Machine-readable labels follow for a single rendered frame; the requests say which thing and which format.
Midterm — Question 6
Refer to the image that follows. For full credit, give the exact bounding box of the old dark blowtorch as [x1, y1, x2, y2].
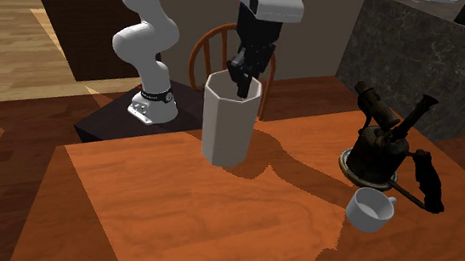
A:
[335, 79, 456, 215]

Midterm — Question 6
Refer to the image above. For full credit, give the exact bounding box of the brown wooden chair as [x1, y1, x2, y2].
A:
[184, 19, 281, 123]

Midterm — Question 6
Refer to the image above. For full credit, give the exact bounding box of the white cup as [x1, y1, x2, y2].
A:
[343, 184, 400, 236]

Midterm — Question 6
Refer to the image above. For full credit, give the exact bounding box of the dark robot stand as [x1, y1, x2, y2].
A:
[72, 72, 209, 153]

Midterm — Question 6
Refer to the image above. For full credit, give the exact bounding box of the brown wooden table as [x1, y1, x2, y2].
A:
[9, 82, 465, 261]

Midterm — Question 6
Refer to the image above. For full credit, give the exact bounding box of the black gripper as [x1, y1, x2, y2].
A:
[223, 0, 285, 102]

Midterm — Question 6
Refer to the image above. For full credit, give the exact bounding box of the tall white faceted vase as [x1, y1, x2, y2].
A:
[197, 66, 264, 172]

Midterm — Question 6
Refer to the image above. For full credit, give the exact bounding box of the dark marble counter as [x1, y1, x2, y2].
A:
[331, 0, 465, 145]

